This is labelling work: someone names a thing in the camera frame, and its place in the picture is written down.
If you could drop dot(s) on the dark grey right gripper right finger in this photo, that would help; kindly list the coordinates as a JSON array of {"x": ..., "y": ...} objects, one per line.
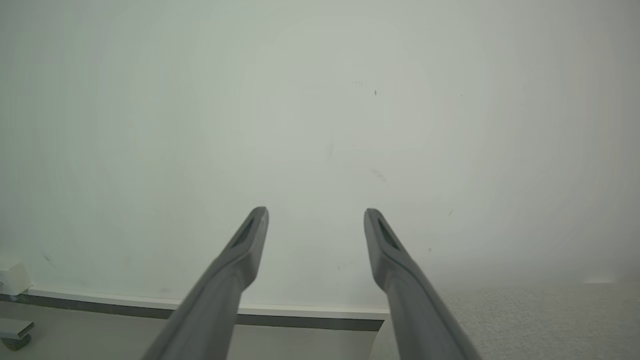
[{"x": 420, "y": 315}]

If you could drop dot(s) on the white and black baseboard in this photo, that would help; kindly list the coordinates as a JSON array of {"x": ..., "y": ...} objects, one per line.
[{"x": 115, "y": 304}]

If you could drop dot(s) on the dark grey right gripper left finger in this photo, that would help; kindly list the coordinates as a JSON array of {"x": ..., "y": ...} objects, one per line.
[{"x": 220, "y": 300}]

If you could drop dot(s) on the grey fabric sofa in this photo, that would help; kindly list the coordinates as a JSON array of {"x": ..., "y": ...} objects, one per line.
[{"x": 550, "y": 325}]

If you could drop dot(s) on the white wall socket box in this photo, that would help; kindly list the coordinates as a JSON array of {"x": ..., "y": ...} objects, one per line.
[{"x": 12, "y": 279}]

